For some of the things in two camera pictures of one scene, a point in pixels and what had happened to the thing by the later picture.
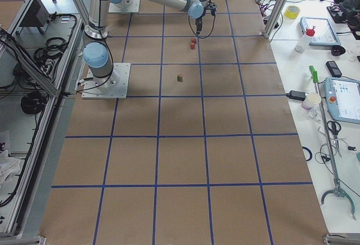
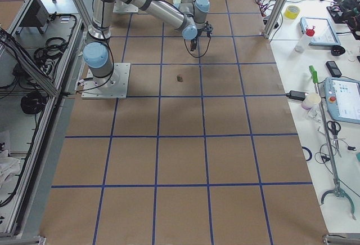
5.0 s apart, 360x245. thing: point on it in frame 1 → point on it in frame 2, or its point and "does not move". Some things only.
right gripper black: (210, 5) → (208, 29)
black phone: (333, 68) does not move
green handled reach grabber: (338, 190) does not move
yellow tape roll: (292, 12) does not move
